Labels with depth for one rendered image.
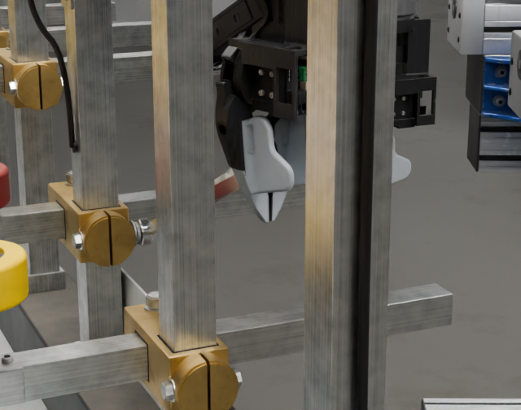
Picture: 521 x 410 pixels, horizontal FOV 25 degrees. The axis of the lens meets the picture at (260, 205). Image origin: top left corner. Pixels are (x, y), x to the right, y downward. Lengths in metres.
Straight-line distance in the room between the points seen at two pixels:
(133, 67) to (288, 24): 0.55
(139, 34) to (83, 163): 0.59
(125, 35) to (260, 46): 0.80
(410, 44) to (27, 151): 0.44
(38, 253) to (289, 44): 0.59
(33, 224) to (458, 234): 2.82
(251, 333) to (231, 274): 2.49
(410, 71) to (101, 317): 0.42
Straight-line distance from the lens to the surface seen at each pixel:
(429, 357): 2.96
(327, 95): 0.62
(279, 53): 0.87
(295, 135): 0.95
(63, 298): 1.39
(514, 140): 1.83
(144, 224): 1.12
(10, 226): 1.16
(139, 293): 1.12
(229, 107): 0.91
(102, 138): 1.11
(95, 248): 1.11
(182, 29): 0.85
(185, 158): 0.87
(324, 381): 0.67
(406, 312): 1.05
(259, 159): 0.93
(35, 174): 1.37
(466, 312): 3.24
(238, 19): 0.93
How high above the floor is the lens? 1.20
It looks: 17 degrees down
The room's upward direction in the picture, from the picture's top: straight up
